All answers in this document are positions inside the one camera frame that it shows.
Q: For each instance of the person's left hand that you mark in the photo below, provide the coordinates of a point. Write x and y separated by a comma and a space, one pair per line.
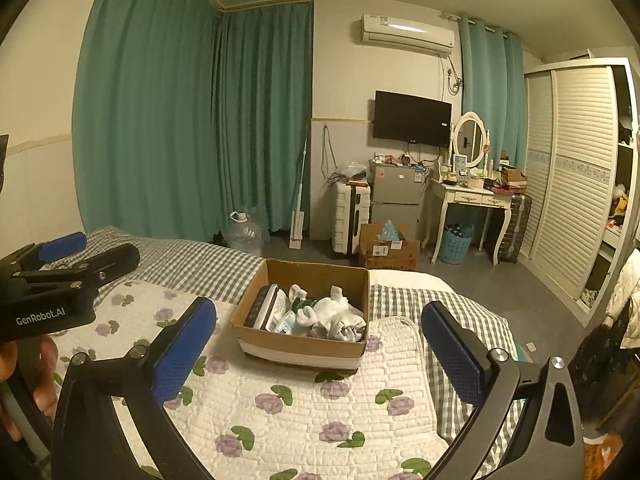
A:
42, 375

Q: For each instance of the white suitcase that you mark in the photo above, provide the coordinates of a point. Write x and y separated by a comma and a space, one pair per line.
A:
345, 220

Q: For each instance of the black wall television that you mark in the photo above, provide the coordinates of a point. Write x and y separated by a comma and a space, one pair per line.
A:
412, 119

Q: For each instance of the large clear water bottle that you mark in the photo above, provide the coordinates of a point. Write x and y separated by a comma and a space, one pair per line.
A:
245, 235

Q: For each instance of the blue laundry basket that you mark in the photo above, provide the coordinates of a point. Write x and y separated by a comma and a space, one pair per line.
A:
455, 247

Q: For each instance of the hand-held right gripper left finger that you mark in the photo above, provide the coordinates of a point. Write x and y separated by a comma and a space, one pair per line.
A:
182, 355

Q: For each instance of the white photo frame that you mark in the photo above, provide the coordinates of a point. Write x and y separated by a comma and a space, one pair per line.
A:
460, 164

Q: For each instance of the white oval mirror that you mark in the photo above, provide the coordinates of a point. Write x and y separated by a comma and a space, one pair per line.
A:
471, 140

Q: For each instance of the cardboard box with label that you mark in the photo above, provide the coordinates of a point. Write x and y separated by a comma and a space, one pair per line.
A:
387, 255

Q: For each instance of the white floral quilt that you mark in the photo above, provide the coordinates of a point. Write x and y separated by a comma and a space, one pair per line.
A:
280, 425

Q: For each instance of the wide green curtain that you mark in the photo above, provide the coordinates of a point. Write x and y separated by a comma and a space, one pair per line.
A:
175, 110

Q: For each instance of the small brown cardboard box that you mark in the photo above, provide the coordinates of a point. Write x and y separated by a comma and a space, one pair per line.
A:
514, 176

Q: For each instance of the white sock with green trim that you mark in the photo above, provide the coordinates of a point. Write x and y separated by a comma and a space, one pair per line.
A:
300, 291

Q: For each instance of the plain white sock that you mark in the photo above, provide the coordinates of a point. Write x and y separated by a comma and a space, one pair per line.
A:
337, 310

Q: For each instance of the white jacket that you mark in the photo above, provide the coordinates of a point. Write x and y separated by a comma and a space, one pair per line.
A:
627, 300

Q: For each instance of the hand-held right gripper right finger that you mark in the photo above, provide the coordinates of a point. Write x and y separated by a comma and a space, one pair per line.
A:
452, 355

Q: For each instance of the dark floral garment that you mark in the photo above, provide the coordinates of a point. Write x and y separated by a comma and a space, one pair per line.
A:
600, 370

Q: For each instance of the small grey fridge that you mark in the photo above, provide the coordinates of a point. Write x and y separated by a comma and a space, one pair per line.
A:
395, 195

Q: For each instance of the white mop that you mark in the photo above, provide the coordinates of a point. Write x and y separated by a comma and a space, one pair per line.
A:
299, 220

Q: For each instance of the dark suitcase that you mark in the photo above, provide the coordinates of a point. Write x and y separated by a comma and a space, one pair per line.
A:
515, 225

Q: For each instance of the white mattress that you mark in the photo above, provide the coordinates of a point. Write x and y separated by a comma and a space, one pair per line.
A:
410, 280

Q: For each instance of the black and white flat pack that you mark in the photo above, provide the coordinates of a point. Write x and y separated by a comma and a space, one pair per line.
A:
270, 305

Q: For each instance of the narrow green curtain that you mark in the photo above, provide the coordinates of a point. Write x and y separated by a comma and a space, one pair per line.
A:
492, 95

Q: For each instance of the white dressing table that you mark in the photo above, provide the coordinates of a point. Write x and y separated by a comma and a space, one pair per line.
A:
465, 197

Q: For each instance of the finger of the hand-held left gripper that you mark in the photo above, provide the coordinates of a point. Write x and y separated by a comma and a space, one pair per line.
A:
62, 247
112, 262

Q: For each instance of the clear plastic bag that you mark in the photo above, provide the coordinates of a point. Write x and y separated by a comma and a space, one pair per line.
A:
356, 170

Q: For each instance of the white slatted wardrobe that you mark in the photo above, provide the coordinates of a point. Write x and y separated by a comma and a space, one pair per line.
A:
575, 170

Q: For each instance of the white air conditioner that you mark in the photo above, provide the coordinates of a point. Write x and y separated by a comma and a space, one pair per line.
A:
407, 35

